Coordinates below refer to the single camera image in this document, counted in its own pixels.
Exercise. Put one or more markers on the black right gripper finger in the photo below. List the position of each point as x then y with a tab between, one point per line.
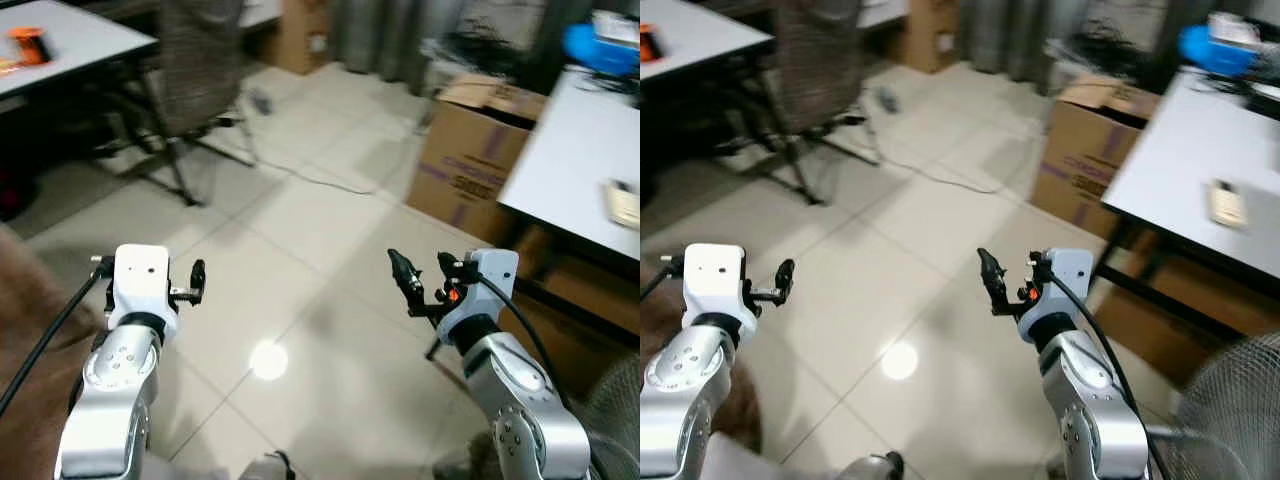
993	272
404	272
446	264
1036	262

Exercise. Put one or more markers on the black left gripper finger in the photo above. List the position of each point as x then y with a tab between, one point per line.
102	266
672	266
786	278
198	278

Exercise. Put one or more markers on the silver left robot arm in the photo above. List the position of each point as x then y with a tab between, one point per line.
680	400
112	400

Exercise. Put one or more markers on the grey floor power strip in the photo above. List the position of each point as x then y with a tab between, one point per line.
887	99
261	101

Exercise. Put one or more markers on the cream flat device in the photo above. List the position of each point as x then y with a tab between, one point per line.
1227	205
625	205

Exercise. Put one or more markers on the open cardboard box purple print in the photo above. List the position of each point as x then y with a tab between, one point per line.
1090	160
470	160

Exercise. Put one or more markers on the large brown cardboard box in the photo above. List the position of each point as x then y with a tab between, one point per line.
1190	300
575	330

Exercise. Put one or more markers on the long white table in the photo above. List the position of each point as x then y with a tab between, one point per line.
1200	150
585	150

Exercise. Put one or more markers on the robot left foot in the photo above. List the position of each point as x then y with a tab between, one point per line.
872	467
268	467

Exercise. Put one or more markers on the grey mesh office chair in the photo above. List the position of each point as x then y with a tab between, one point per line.
195	60
820	60

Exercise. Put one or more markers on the orange spool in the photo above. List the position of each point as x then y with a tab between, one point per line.
650	45
30	46

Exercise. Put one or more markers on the grey curtain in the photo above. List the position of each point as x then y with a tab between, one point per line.
380	40
1005	38

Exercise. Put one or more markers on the blue round object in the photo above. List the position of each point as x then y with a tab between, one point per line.
1215	52
600	50

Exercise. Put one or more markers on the small plain cardboard box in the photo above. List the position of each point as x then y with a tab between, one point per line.
305	38
932	35

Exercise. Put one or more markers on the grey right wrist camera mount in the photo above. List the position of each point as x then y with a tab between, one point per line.
490	285
1065	285

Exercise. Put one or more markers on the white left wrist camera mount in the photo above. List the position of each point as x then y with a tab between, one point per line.
140	280
715	280

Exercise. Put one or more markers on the white desk with black frame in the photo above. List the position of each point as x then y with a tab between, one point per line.
700	35
70	40

